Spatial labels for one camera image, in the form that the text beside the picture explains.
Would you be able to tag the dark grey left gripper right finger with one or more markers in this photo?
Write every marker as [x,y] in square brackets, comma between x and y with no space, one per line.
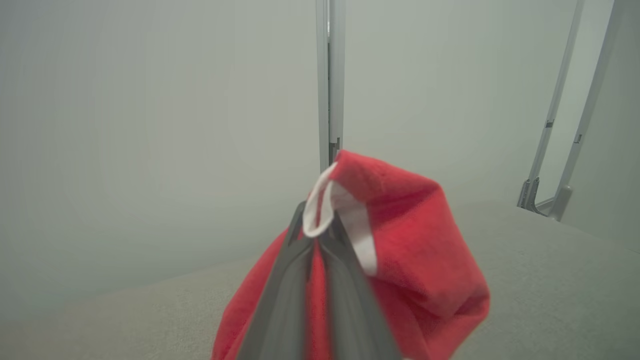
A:
[350,310]

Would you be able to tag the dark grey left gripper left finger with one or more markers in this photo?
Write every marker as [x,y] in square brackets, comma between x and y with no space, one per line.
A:
[280,300]

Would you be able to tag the red shorts with white stripe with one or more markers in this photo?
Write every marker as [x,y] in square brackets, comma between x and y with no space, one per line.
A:
[425,260]

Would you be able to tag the grey metal partition post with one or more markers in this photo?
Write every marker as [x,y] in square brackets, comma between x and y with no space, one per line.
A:
[337,75]

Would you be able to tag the thin grey metal frame rail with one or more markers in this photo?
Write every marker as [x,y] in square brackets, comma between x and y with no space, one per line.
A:
[550,115]

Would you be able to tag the wide grey metal frame rail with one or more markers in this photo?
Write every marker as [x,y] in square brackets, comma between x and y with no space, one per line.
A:
[590,110]

